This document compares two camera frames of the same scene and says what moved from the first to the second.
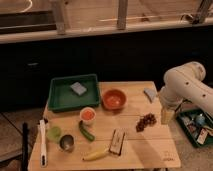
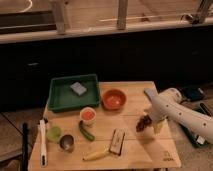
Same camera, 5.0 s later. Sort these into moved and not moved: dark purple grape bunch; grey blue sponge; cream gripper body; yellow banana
Moved: cream gripper body
Not moved: grey blue sponge; dark purple grape bunch; yellow banana
